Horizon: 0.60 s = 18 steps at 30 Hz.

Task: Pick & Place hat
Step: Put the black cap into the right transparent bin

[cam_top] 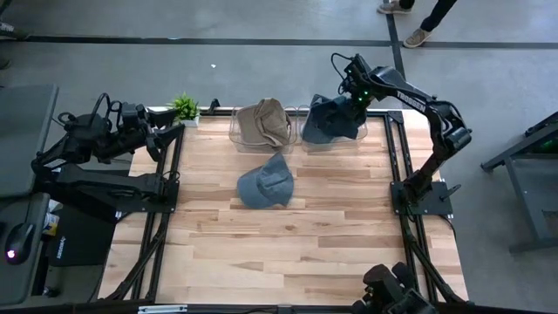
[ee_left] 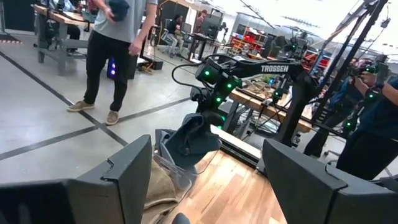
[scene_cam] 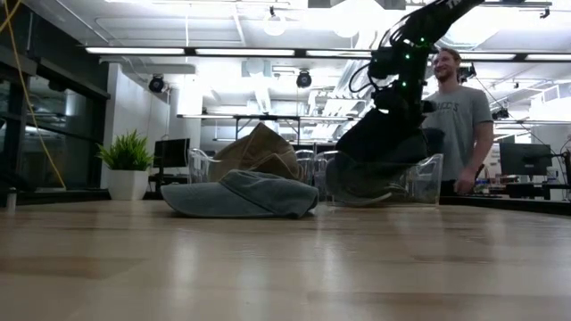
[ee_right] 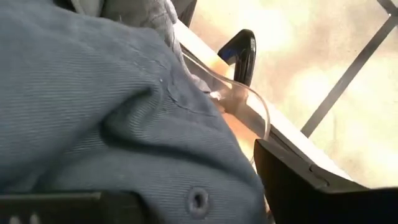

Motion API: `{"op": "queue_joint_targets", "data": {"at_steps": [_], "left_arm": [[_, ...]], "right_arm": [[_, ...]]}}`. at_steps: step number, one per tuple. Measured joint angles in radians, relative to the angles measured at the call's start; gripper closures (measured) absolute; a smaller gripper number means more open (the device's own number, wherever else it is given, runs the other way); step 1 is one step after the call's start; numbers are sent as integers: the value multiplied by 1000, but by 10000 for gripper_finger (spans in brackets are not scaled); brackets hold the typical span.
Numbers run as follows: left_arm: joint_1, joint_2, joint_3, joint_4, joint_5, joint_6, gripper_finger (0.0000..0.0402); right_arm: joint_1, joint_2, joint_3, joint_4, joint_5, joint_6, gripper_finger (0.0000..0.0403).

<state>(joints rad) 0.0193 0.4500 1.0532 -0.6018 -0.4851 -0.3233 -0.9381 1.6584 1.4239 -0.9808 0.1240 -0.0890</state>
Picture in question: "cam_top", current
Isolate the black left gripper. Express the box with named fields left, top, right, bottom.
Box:
left=115, top=108, right=187, bottom=163

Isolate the dark navy hat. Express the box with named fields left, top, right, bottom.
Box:
left=311, top=93, right=370, bottom=139

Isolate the blue denim cap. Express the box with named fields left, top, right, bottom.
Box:
left=302, top=106, right=337, bottom=145
left=236, top=152, right=296, bottom=210

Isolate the light beige hat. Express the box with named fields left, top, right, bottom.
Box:
left=236, top=104, right=280, bottom=149

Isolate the small green potted plant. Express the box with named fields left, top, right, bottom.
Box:
left=168, top=92, right=201, bottom=128

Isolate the clear plastic bin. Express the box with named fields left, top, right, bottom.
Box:
left=297, top=104, right=370, bottom=153
left=228, top=104, right=300, bottom=154

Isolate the person's shoe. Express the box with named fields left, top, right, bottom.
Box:
left=377, top=0, right=413, bottom=16
left=403, top=28, right=435, bottom=49

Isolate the black computer case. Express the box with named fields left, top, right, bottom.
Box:
left=46, top=204, right=117, bottom=268

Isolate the small white yellow package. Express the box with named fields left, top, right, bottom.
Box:
left=43, top=199, right=61, bottom=236

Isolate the grey desk panel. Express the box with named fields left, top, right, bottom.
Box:
left=0, top=84, right=60, bottom=200

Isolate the black computer mouse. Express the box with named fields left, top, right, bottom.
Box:
left=3, top=222, right=37, bottom=266

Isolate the grey metal stand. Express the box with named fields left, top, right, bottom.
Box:
left=479, top=111, right=558, bottom=254

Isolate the grey desk top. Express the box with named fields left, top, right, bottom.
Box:
left=0, top=191, right=51, bottom=306

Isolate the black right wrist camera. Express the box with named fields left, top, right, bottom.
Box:
left=342, top=54, right=367, bottom=77

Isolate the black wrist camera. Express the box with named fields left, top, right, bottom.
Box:
left=120, top=102, right=148, bottom=126
left=342, top=54, right=367, bottom=77

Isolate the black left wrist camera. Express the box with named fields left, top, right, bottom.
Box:
left=120, top=102, right=148, bottom=126

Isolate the black aluminium table frame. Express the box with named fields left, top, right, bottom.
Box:
left=65, top=106, right=476, bottom=314

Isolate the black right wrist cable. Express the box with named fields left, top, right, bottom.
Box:
left=330, top=51, right=355, bottom=83

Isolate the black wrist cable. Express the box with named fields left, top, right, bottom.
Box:
left=330, top=51, right=355, bottom=83
left=56, top=92, right=124, bottom=126

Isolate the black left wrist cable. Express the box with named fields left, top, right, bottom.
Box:
left=56, top=92, right=124, bottom=126

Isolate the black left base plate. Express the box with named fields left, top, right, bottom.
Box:
left=115, top=176, right=180, bottom=215

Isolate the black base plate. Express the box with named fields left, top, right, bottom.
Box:
left=115, top=176, right=180, bottom=215
left=390, top=181, right=454, bottom=217

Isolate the black base plate lever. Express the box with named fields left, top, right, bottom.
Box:
left=439, top=183, right=462, bottom=202

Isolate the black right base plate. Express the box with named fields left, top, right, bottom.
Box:
left=390, top=181, right=454, bottom=217

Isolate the silver metal bracket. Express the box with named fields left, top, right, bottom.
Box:
left=138, top=304, right=188, bottom=314

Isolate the black leader arm handle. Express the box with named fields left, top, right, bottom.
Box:
left=350, top=261, right=439, bottom=314

